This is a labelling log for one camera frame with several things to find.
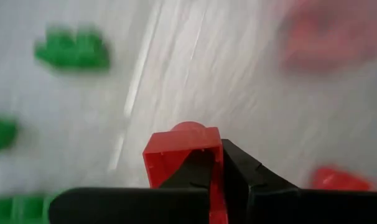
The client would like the large red toy block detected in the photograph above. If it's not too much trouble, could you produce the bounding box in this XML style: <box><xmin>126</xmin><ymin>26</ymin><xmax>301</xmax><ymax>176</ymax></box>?
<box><xmin>278</xmin><ymin>0</ymin><xmax>377</xmax><ymax>74</ymax></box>

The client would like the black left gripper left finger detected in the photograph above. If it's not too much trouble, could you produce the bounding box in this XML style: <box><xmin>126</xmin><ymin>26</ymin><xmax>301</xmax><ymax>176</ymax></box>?
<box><xmin>48</xmin><ymin>149</ymin><xmax>215</xmax><ymax>224</ymax></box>

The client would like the long green toy block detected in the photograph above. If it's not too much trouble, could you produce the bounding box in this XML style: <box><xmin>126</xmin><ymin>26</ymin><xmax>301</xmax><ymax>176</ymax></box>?
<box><xmin>0</xmin><ymin>192</ymin><xmax>57</xmax><ymax>224</ymax></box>

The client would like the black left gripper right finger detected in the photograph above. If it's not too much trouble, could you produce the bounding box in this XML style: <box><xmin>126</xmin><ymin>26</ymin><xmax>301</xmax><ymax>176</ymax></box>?
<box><xmin>221</xmin><ymin>139</ymin><xmax>377</xmax><ymax>224</ymax></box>

